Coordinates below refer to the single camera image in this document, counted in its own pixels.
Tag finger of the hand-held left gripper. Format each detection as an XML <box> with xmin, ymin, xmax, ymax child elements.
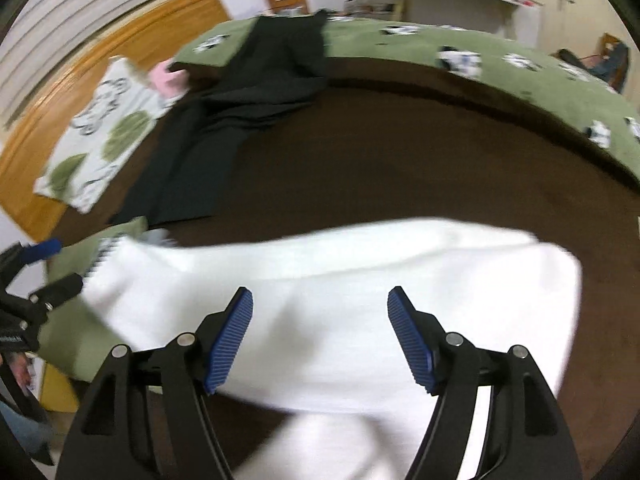
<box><xmin>30</xmin><ymin>274</ymin><xmax>84</xmax><ymax>313</ymax></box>
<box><xmin>0</xmin><ymin>239</ymin><xmax>63</xmax><ymax>287</ymax></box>

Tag white knit sweater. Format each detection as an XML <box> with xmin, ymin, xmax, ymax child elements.
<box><xmin>80</xmin><ymin>217</ymin><xmax>583</xmax><ymax>480</ymax></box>

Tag person's left hand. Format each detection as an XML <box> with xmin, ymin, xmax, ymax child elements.
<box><xmin>1</xmin><ymin>352</ymin><xmax>35</xmax><ymax>397</ymax></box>

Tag black pants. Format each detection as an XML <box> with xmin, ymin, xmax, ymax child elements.
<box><xmin>107</xmin><ymin>10</ymin><xmax>331</xmax><ymax>226</ymax></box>

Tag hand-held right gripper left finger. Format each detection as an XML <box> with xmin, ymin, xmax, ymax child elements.
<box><xmin>55</xmin><ymin>286</ymin><xmax>254</xmax><ymax>480</ymax></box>

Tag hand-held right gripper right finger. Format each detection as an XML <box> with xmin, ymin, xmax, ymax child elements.
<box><xmin>387</xmin><ymin>286</ymin><xmax>583</xmax><ymax>480</ymax></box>

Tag plain green pillow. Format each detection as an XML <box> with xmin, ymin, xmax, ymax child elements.
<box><xmin>37</xmin><ymin>216</ymin><xmax>171</xmax><ymax>391</ymax></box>

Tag white pillow with green dots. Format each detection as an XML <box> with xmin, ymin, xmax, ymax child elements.
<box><xmin>32</xmin><ymin>57</ymin><xmax>188</xmax><ymax>213</ymax></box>

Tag chair with blue clothes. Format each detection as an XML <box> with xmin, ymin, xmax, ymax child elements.
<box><xmin>552</xmin><ymin>32</ymin><xmax>631</xmax><ymax>93</ymax></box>

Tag green printed blanket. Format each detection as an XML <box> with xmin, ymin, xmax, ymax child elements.
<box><xmin>172</xmin><ymin>16</ymin><xmax>640</xmax><ymax>183</ymax></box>

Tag white window blinds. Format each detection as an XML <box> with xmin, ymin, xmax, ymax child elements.
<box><xmin>0</xmin><ymin>0</ymin><xmax>193</xmax><ymax>126</ymax></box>

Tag wooden headboard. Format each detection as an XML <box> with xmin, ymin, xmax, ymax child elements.
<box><xmin>0</xmin><ymin>0</ymin><xmax>231</xmax><ymax>243</ymax></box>

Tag pink cloth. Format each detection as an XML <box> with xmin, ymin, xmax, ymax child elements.
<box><xmin>150</xmin><ymin>62</ymin><xmax>190</xmax><ymax>101</ymax></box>

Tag brown blanket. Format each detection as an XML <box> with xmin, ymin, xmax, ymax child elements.
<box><xmin>50</xmin><ymin>57</ymin><xmax>640</xmax><ymax>480</ymax></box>

